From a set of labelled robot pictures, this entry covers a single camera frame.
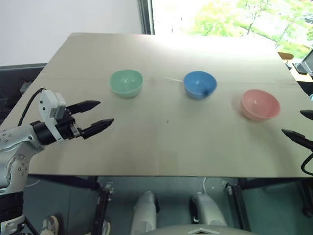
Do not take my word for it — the dark window frame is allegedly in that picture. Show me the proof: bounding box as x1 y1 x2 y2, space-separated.
138 0 156 35

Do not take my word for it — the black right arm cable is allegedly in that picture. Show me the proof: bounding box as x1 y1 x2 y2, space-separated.
300 148 313 176

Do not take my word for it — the dark side cabinet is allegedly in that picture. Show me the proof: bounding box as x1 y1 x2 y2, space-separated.
0 63 48 128

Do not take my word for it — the black table leg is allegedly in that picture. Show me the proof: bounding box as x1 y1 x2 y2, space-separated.
93 180 113 235
222 180 253 232

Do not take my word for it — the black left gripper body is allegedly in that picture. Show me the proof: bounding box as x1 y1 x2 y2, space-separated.
55 108 85 141

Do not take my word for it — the silver robot torso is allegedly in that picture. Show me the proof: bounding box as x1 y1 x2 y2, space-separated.
143 223 260 235

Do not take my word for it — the silver left robot leg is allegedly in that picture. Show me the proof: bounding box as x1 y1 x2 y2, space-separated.
130 190 160 235

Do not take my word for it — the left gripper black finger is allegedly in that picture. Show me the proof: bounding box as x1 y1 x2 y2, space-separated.
80 118 115 141
66 100 102 116

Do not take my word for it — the white shoe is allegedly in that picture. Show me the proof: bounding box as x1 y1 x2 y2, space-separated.
101 220 111 235
41 215 60 235

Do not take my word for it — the red-pink plastic bowl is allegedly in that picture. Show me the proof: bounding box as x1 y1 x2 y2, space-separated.
239 89 281 122

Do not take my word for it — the small white device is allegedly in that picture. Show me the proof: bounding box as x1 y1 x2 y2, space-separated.
20 78 32 93

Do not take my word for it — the green plastic bowl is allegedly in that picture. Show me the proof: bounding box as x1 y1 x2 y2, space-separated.
109 70 144 99

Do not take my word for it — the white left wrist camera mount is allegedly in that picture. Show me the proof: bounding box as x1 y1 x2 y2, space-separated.
38 90 67 142

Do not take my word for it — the black table crossbar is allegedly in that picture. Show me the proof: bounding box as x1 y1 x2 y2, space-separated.
27 174 99 191

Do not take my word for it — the yellow box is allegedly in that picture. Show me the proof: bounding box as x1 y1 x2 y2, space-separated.
277 51 294 61

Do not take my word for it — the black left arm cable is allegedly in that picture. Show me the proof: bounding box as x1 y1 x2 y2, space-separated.
17 87 47 128

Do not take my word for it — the open black laptop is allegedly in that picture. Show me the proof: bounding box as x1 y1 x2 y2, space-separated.
292 52 313 75

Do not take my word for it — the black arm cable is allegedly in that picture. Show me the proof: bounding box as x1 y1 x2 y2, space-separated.
300 148 313 176
17 87 47 128

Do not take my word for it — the silver robot leg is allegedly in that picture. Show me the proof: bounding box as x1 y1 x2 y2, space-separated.
189 192 228 227
130 190 160 235

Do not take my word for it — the silver right robot leg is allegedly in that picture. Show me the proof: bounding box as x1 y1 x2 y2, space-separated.
189 192 228 227

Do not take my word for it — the blue plastic bowl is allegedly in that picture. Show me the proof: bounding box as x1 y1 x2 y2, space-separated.
183 70 218 100

